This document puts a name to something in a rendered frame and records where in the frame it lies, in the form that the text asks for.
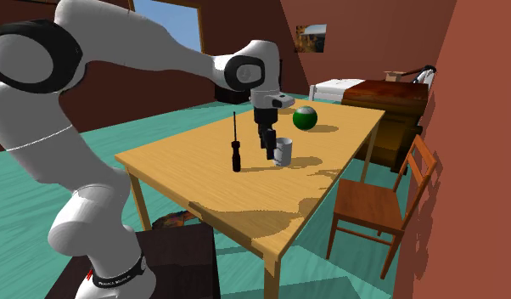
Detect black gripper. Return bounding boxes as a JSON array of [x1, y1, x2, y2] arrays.
[[253, 107, 279, 161]]

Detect grey cup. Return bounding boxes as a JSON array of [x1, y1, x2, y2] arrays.
[[273, 137, 294, 168]]

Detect black screwdriver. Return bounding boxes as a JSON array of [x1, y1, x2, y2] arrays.
[[231, 110, 243, 173]]

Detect green and white ball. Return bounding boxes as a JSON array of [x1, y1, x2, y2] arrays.
[[292, 105, 318, 132]]

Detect light wooden table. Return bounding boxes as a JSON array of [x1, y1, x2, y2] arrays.
[[114, 98, 386, 299]]

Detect white bed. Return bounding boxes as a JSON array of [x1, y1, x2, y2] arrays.
[[308, 77, 366, 104]]

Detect brown wooden chair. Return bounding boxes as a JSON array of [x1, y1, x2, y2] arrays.
[[325, 133, 439, 280]]

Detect colourful patterned object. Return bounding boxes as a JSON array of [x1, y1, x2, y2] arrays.
[[150, 209, 199, 230]]

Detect dark wooden dresser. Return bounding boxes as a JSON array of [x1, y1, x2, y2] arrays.
[[340, 79, 430, 174]]

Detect dark robot stand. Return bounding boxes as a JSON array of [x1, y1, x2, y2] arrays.
[[44, 222, 222, 299]]

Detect black and white curved object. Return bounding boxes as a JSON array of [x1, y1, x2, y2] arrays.
[[412, 65, 438, 85]]

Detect wall picture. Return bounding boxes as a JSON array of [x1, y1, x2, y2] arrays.
[[295, 23, 328, 54]]

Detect window with wooden frame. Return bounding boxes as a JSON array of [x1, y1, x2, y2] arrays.
[[127, 0, 206, 55]]

